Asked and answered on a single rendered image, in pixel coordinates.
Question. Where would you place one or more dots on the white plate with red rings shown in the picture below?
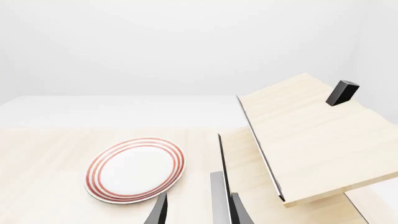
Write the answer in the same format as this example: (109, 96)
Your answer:
(133, 170)

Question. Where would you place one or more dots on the pale wooden cabinet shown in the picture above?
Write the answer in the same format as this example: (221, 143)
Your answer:
(311, 151)

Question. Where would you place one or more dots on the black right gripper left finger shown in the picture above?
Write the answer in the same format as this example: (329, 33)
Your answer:
(158, 214)

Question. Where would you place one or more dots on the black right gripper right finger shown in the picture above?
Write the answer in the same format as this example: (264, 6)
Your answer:
(241, 214)

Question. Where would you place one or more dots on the small black block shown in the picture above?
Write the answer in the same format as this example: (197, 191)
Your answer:
(341, 93)

